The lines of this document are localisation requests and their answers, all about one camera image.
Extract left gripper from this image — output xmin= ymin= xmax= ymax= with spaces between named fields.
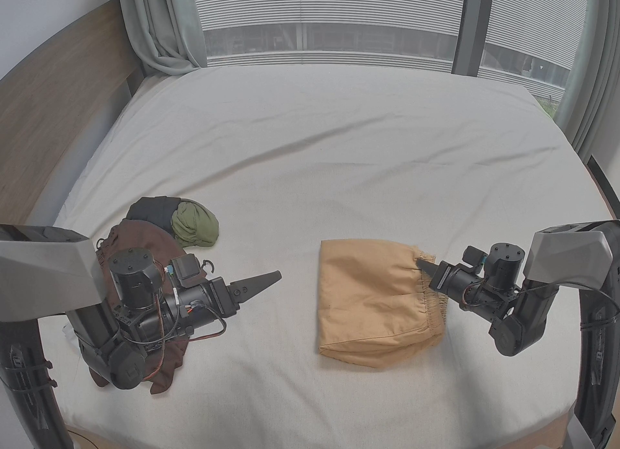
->
xmin=171 ymin=276 xmax=241 ymax=330

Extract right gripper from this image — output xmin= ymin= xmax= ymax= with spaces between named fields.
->
xmin=429 ymin=262 xmax=473 ymax=301

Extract tan shorts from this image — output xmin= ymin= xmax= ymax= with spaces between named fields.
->
xmin=317 ymin=239 xmax=447 ymax=370

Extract bed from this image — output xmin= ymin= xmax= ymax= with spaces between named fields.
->
xmin=0 ymin=0 xmax=620 ymax=449

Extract green garment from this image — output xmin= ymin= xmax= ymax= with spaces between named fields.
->
xmin=171 ymin=200 xmax=222 ymax=249

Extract brown garment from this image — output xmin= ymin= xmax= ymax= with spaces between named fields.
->
xmin=89 ymin=219 xmax=215 ymax=396

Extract black garment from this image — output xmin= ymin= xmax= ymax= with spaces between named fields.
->
xmin=126 ymin=197 xmax=183 ymax=235

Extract grey-green curtain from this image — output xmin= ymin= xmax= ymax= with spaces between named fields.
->
xmin=114 ymin=0 xmax=210 ymax=76
xmin=552 ymin=0 xmax=620 ymax=163

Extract window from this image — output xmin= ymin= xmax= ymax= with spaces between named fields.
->
xmin=186 ymin=0 xmax=597 ymax=105

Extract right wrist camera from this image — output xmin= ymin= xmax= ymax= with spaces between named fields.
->
xmin=462 ymin=245 xmax=487 ymax=269

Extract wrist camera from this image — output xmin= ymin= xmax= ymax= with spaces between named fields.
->
xmin=170 ymin=254 xmax=202 ymax=288
xmin=462 ymin=245 xmax=487 ymax=269

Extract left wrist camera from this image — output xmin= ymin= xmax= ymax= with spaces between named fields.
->
xmin=170 ymin=254 xmax=202 ymax=288

